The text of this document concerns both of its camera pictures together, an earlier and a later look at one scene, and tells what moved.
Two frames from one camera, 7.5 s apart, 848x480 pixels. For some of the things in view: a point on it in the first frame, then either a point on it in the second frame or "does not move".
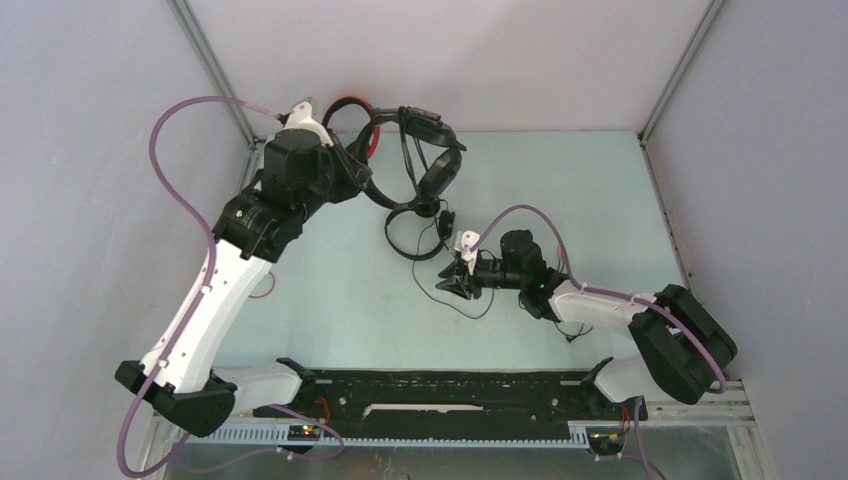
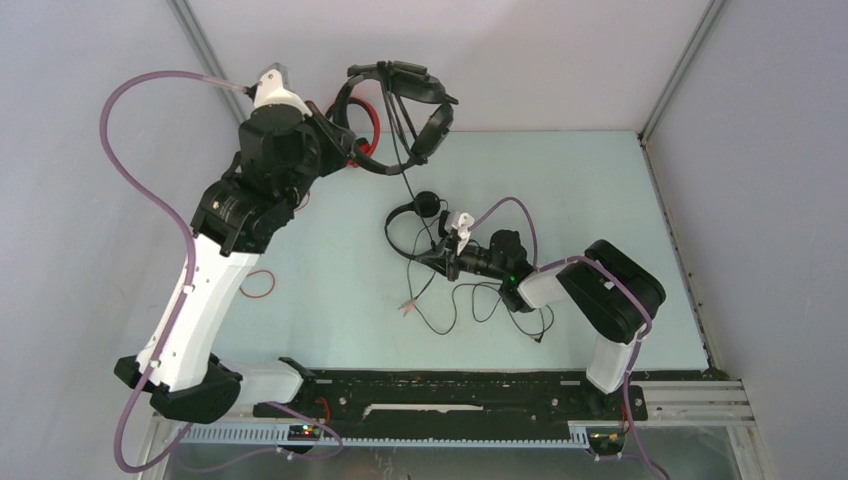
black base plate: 451,403 does not move
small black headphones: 426,207 does not move
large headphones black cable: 409,155 → 414,194
